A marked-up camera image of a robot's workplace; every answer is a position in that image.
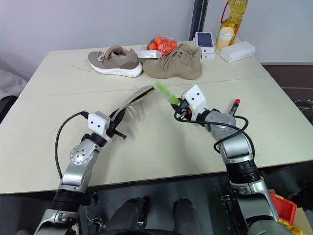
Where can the green highlighter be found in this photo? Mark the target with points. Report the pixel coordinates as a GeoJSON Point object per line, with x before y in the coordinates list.
{"type": "Point", "coordinates": [166, 92]}

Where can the bag of small oranges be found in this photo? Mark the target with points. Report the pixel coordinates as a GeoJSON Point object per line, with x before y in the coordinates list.
{"type": "Point", "coordinates": [162, 45]}

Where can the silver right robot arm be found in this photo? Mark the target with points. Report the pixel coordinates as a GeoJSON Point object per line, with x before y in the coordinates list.
{"type": "Point", "coordinates": [234, 147]}

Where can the cream lidded cup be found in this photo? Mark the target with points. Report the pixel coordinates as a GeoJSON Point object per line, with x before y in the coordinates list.
{"type": "Point", "coordinates": [225, 39]}

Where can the flat white carton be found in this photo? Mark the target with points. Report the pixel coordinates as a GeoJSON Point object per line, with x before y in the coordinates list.
{"type": "Point", "coordinates": [148, 54]}

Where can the red marker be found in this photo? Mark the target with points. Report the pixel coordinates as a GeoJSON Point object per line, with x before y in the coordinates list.
{"type": "Point", "coordinates": [234, 106]}

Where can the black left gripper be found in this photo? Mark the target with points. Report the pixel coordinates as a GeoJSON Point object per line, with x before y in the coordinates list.
{"type": "Point", "coordinates": [113, 126]}

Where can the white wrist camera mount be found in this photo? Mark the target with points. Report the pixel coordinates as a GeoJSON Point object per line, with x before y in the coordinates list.
{"type": "Point", "coordinates": [195, 98]}
{"type": "Point", "coordinates": [97, 122]}

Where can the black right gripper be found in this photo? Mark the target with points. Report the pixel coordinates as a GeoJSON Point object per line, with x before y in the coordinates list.
{"type": "Point", "coordinates": [184, 109]}

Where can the tan suede lace-up shoe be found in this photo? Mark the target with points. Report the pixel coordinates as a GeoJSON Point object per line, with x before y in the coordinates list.
{"type": "Point", "coordinates": [173, 63]}

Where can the yellow packet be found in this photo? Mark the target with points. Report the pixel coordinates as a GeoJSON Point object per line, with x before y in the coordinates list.
{"type": "Point", "coordinates": [293, 228]}

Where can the grey cloth bundle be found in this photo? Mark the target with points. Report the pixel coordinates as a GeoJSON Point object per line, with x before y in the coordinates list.
{"type": "Point", "coordinates": [11, 83]}

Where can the yellow cooking oil bottle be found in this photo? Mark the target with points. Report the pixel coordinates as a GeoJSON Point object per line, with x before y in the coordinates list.
{"type": "Point", "coordinates": [233, 17]}

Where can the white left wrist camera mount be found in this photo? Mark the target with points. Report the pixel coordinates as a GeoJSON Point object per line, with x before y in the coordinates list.
{"type": "Point", "coordinates": [97, 122]}

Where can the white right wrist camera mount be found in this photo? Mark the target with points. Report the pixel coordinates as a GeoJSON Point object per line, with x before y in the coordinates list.
{"type": "Point", "coordinates": [195, 98]}

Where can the dark vertical post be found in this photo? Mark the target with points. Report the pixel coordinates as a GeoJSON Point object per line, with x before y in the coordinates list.
{"type": "Point", "coordinates": [198, 17]}

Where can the small white box orange mark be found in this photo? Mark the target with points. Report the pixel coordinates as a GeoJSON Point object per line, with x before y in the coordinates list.
{"type": "Point", "coordinates": [207, 55]}

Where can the red plastic bin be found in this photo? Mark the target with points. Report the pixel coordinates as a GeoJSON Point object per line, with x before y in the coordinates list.
{"type": "Point", "coordinates": [283, 206]}

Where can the long white box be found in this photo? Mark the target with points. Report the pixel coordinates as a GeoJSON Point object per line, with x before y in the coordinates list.
{"type": "Point", "coordinates": [237, 52]}

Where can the white phone box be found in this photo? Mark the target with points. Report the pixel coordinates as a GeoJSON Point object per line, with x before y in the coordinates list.
{"type": "Point", "coordinates": [205, 40]}

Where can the taupe sneaker with white sole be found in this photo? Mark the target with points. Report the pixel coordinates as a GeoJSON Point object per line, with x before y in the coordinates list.
{"type": "Point", "coordinates": [115, 61]}

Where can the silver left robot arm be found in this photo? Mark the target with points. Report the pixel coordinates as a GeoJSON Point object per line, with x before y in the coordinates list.
{"type": "Point", "coordinates": [78, 156]}

